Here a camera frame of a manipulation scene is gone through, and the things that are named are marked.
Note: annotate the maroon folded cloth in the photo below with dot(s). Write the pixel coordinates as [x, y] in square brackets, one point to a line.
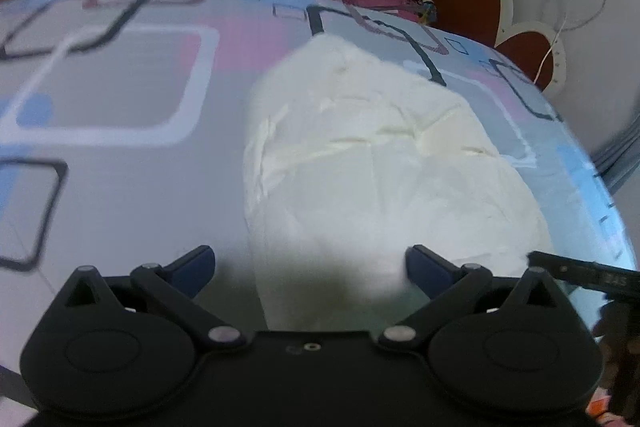
[385, 2]

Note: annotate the patterned grey pink bed sheet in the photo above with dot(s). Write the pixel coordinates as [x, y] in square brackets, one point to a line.
[100, 82]

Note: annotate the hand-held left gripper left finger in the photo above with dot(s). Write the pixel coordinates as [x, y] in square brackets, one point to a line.
[192, 267]

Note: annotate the flower-shaped brown headboard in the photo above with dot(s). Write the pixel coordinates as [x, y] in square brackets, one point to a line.
[470, 2]

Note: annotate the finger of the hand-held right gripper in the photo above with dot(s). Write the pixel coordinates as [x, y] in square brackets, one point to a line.
[590, 274]

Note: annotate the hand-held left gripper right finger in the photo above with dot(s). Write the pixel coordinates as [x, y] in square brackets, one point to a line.
[425, 269]

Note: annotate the cream white large garment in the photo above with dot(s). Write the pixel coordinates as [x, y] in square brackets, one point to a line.
[375, 167]

